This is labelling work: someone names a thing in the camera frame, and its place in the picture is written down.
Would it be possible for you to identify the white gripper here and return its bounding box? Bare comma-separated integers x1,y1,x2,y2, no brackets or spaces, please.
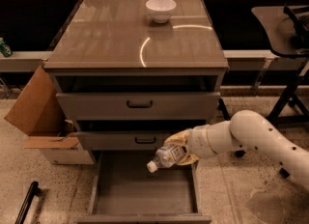
164,125,215,166

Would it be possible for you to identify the green bottle on ledge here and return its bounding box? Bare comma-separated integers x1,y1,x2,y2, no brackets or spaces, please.
0,38,13,57

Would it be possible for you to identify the black bar on floor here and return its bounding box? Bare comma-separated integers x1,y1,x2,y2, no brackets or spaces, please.
14,181,41,224

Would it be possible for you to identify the black table stand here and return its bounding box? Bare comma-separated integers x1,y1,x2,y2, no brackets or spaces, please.
217,63,309,179

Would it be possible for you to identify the grey drawer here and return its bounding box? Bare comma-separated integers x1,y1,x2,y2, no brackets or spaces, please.
77,120,206,151
55,74,222,121
77,151,211,224

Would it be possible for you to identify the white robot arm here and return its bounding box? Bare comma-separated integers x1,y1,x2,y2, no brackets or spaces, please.
164,110,309,189

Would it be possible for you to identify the grey drawer cabinet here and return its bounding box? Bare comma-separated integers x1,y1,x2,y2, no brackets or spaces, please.
43,0,230,224

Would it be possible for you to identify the top grey drawer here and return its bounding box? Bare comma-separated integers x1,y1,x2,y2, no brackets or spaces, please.
55,74,222,121

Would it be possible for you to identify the white ceramic bowl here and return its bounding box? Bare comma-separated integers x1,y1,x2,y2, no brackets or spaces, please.
146,0,177,23

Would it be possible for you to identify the middle grey drawer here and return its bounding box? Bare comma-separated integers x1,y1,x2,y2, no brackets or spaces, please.
77,120,206,151

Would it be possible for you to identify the bottom grey drawer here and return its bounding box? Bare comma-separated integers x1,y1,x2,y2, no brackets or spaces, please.
77,151,211,224

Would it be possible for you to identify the open cardboard box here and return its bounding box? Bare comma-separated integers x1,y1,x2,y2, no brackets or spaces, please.
5,67,95,165

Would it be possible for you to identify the clear plastic bottle white cap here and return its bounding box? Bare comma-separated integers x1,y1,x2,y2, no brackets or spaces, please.
147,145,186,173

